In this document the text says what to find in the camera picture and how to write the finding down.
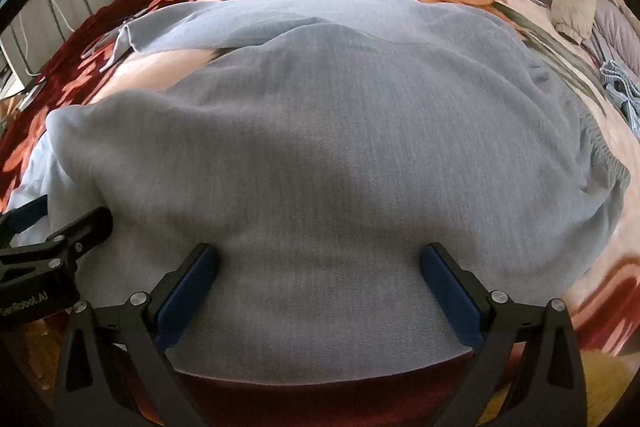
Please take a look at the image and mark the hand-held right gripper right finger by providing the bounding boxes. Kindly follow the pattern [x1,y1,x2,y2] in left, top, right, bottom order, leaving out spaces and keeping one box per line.
[420,243,589,427]

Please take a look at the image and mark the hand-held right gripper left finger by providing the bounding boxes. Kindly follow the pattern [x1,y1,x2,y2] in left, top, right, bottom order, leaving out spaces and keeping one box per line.
[52,243,221,427]

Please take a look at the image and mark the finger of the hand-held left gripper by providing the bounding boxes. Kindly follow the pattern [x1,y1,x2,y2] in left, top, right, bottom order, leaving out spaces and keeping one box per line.
[0,194,49,233]
[0,206,113,280]

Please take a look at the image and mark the grey pants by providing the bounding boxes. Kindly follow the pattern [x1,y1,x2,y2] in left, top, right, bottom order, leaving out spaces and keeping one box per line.
[46,0,632,380]

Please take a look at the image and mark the white bed sheet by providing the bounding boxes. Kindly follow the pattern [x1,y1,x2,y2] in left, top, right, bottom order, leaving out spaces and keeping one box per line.
[5,132,101,248]

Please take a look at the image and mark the blue striped cloth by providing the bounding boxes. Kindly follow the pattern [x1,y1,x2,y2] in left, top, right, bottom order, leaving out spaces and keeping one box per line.
[597,59,640,132]

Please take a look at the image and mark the lilac quilted jacket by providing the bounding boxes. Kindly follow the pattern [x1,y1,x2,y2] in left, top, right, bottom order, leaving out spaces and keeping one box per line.
[590,0,640,72]

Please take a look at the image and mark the cream puffer jacket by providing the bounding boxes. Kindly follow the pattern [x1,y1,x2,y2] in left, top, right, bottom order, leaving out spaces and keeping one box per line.
[550,0,626,45]

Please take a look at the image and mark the white cable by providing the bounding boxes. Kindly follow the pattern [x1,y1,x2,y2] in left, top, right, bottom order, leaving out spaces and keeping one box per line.
[17,0,76,80]

